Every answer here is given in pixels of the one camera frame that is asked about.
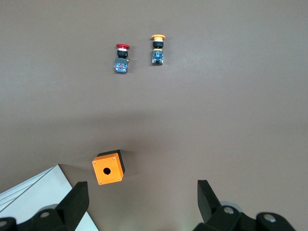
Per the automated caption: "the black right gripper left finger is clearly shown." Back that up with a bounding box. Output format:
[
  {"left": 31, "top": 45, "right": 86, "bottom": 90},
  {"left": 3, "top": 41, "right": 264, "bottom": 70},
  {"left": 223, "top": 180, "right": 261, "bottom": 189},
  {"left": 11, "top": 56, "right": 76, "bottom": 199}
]
[{"left": 0, "top": 181, "right": 90, "bottom": 231}]

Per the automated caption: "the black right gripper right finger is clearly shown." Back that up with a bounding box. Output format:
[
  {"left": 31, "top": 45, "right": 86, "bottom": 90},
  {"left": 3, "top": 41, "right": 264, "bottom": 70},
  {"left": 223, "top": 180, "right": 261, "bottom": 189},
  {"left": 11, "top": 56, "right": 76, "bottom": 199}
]
[{"left": 194, "top": 179, "right": 296, "bottom": 231}]

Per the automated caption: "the red mushroom push button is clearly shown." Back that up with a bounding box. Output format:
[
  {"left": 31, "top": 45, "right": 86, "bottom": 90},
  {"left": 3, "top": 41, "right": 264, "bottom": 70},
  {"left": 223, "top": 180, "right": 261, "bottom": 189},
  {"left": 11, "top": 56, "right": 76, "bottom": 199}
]
[{"left": 113, "top": 43, "right": 131, "bottom": 74}]

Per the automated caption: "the white drawer cabinet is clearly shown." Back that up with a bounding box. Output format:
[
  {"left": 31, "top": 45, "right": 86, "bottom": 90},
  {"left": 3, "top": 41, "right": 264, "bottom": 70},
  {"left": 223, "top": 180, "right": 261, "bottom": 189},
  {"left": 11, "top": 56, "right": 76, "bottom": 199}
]
[{"left": 0, "top": 164, "right": 100, "bottom": 231}]

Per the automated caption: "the orange mushroom push button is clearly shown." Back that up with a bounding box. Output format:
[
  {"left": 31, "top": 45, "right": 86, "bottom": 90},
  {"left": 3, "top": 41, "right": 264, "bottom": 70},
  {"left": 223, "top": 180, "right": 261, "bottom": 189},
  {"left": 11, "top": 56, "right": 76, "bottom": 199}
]
[{"left": 151, "top": 34, "right": 167, "bottom": 66}]

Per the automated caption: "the brown table cover mat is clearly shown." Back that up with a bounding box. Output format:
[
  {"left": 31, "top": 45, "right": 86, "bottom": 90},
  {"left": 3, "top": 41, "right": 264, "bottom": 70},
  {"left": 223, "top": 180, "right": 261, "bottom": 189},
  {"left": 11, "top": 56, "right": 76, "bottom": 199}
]
[{"left": 0, "top": 0, "right": 308, "bottom": 231}]

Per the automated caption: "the orange button enclosure box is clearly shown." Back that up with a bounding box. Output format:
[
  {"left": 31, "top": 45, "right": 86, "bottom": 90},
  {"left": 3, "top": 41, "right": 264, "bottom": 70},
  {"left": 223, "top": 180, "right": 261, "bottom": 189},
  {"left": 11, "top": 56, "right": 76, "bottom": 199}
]
[{"left": 91, "top": 149, "right": 126, "bottom": 186}]

